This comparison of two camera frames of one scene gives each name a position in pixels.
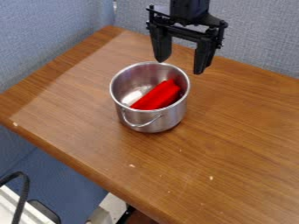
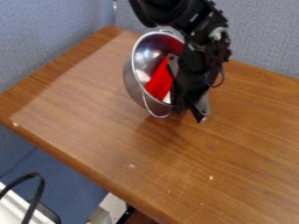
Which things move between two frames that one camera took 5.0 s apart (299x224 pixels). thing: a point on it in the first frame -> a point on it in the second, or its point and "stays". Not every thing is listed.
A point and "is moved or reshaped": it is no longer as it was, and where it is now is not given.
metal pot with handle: [133, 82] is moved or reshaped
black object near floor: [46, 211] stays
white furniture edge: [32, 215] stays
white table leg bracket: [110, 212] stays
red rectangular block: [161, 97] -> [161, 82]
